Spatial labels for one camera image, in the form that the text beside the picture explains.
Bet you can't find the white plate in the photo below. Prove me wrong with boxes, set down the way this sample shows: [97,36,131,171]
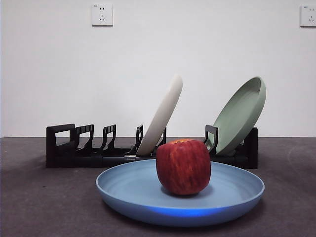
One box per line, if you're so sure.
[137,74,184,157]

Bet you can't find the green plate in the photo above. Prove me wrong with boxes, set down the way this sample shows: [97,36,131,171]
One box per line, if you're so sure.
[211,76,267,157]

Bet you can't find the white wall socket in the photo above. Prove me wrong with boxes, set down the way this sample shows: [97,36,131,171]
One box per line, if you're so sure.
[91,3,114,27]
[300,4,316,28]

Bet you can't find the red apple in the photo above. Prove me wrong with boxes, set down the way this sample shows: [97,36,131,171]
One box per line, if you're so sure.
[156,138,212,196]

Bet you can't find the black plate rack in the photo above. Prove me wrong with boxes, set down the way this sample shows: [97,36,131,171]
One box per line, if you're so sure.
[46,123,259,170]

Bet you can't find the blue plate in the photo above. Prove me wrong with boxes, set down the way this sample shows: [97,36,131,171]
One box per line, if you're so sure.
[95,158,265,228]

